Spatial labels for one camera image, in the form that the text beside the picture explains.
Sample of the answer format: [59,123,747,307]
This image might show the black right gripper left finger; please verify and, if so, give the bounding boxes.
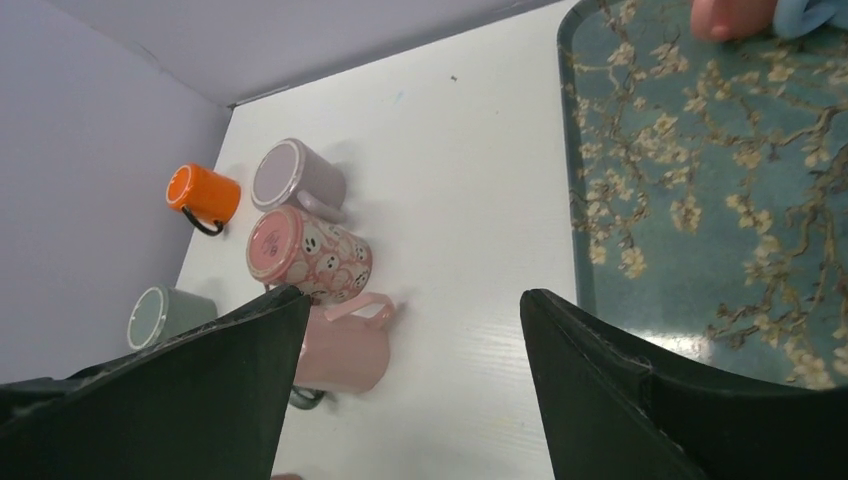
[1,287,311,479]

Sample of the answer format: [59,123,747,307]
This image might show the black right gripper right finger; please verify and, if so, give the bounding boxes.
[520,289,847,479]

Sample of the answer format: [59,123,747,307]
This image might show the salmon pink mug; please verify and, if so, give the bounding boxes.
[690,0,777,43]

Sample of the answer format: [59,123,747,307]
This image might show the light blue mug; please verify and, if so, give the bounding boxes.
[772,0,847,39]

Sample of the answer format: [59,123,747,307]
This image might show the grey-blue glazed mug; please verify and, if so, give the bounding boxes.
[289,386,326,411]

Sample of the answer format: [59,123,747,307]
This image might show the sage green mug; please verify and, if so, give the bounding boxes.
[126,285,218,350]

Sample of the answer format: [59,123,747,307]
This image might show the light pink faceted mug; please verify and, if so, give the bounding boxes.
[293,293,395,394]

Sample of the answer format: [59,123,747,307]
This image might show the pink ghost pattern mug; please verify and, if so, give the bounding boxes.
[246,206,373,304]

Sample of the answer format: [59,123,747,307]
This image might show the mauve ribbed mug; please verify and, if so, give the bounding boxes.
[250,138,347,224]

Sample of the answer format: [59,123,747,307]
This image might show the teal floral tray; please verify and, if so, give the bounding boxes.
[557,1,847,390]

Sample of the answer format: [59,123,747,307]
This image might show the orange mug black handle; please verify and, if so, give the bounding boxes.
[165,163,241,237]

